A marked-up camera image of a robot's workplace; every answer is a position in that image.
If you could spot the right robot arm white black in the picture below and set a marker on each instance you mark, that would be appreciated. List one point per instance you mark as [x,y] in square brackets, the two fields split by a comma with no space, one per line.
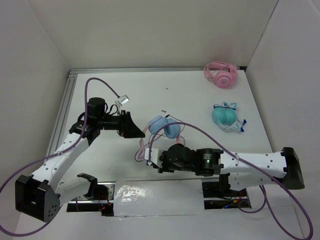
[236,171]

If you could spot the teal white cat-ear headphones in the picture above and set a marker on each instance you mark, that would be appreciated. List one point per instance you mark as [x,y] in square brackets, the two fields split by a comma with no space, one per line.
[225,117]

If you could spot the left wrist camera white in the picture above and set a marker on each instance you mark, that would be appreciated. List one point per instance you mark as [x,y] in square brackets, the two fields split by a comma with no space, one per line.
[122,100]

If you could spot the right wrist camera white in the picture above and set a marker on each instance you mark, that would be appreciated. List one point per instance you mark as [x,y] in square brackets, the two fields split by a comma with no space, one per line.
[152,157]

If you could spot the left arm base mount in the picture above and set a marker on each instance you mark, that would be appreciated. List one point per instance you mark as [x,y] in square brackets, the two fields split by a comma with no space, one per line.
[101,201]

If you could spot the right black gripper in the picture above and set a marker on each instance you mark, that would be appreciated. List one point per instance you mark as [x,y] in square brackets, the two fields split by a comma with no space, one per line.
[163,168]

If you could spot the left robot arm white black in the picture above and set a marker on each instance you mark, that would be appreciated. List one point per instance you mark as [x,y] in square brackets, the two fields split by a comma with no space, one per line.
[41,194]

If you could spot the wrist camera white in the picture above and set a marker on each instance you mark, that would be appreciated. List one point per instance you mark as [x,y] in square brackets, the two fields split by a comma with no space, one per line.
[152,157]
[122,100]

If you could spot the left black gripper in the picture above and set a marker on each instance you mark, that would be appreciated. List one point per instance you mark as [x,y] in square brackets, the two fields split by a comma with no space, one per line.
[126,128]

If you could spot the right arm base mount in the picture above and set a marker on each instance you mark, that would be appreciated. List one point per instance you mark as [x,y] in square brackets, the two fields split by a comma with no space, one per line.
[217,194]

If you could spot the blue pink cat-ear headphones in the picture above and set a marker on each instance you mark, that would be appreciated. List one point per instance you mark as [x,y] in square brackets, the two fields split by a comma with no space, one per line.
[157,124]

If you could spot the white sheet over base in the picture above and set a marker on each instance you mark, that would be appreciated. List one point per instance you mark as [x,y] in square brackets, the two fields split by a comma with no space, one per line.
[158,198]

